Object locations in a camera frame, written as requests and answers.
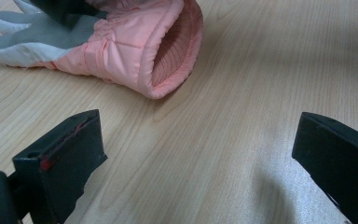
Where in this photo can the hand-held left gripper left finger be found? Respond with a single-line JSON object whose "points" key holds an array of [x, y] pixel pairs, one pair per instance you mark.
{"points": [[65, 161]]}

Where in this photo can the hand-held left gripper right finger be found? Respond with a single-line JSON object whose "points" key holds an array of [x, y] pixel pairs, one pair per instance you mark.
{"points": [[341, 161]]}

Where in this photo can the pink ski glove grey palm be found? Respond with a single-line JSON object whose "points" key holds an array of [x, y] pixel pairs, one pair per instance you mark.
{"points": [[121, 46]]}

